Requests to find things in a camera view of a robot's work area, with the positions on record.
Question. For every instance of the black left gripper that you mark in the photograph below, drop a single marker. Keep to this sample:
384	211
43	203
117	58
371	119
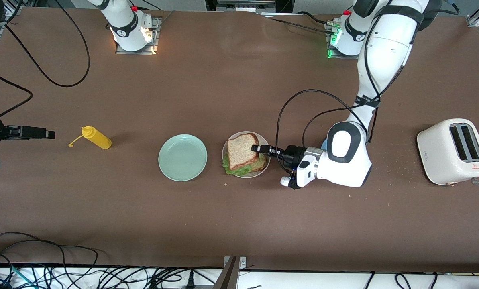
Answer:
292	155

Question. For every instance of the brown bread slice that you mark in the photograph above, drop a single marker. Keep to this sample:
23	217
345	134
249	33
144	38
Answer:
241	151
262	163

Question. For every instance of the green lettuce leaf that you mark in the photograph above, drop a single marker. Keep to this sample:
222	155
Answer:
233	170

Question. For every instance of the yellow squeeze bottle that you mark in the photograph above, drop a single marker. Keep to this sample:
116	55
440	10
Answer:
98	139

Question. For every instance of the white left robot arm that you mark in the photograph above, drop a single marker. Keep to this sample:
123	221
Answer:
388	48

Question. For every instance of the beige plate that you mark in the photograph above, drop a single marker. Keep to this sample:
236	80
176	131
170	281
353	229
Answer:
263	140

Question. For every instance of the mint green plate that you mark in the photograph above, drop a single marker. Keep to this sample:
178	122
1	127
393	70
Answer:
183	157

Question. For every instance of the grey metal bar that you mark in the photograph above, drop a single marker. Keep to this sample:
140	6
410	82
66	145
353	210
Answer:
228	279

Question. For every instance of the black power plug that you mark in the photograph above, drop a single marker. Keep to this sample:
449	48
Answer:
190	283

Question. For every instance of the black equipment box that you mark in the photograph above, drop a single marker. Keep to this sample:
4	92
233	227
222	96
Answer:
223	5

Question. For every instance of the white toaster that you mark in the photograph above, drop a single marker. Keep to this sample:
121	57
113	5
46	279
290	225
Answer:
438	154

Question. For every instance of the small metal bracket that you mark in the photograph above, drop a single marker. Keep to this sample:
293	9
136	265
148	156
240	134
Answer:
242	263

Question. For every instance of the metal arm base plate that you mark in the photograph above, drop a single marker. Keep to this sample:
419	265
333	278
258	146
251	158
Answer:
121	50
335	57

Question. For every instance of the aluminium frame rail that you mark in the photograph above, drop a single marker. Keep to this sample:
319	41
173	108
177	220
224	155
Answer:
12	6

